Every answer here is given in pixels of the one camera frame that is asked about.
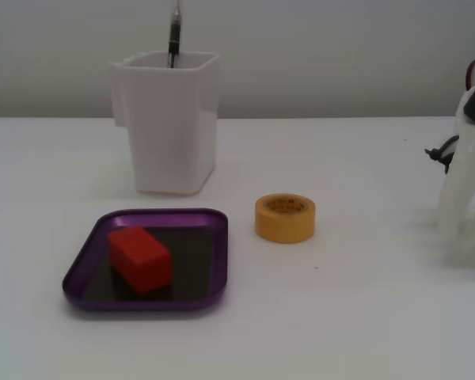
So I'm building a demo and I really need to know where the red ribbed cube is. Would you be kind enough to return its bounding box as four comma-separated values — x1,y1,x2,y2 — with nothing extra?
106,226,173,295

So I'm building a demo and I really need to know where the yellow tape roll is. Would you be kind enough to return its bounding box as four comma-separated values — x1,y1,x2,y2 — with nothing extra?
254,192,317,244

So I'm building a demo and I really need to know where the white plastic pen holder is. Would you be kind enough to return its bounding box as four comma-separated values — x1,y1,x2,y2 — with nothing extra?
109,50,222,196

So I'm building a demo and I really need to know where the black clear ballpoint pen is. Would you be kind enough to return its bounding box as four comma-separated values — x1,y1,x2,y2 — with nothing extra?
166,0,184,70

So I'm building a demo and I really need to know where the purple metal tray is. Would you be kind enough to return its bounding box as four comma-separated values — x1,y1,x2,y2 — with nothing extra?
62,207,230,312

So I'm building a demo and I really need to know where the black cable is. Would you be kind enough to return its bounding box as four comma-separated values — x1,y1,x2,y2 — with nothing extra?
424,135,460,174

